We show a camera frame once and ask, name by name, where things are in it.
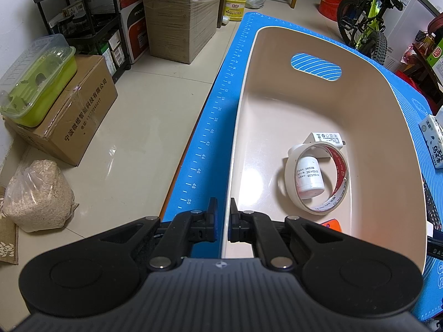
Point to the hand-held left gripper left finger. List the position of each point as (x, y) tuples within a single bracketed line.
[(212, 216)]

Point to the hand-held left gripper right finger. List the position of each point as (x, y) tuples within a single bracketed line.
[(234, 222)]

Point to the black remote control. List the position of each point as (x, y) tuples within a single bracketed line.
[(434, 207)]

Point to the white tape roll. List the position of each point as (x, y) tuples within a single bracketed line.
[(290, 179)]

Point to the white pill bottle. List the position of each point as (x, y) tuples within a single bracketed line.
[(309, 179)]

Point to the orange purple plastic toy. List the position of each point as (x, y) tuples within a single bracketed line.
[(332, 225)]

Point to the beige plastic basket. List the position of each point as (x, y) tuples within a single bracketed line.
[(277, 110)]

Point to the white power adapter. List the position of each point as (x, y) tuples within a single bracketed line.
[(327, 138)]

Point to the blue silicone mat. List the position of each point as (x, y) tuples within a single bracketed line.
[(207, 145)]

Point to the printed tissue pack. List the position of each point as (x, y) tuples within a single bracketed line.
[(432, 141)]

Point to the red bags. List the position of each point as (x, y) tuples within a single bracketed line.
[(420, 86)]

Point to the small brown cardboard box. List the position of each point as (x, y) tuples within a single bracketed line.
[(79, 110)]

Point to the clear bag of grain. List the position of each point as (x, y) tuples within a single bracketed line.
[(38, 200)]

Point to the green white carton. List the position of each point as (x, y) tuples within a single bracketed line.
[(436, 53)]

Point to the large taped cardboard box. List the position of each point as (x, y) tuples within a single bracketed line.
[(183, 17)]

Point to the dark red appliance box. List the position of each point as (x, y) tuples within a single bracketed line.
[(133, 24)]

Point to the yellow plastic jug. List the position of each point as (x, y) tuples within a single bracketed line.
[(236, 5)]

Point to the green container clear lid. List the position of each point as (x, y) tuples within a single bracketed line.
[(38, 86)]

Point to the black metal rack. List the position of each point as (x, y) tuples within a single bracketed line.
[(97, 24)]

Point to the white chest freezer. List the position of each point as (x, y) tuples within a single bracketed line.
[(412, 13)]

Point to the green black bicycle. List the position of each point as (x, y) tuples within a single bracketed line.
[(370, 20)]

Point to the red bucket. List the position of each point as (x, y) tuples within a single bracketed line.
[(330, 5)]

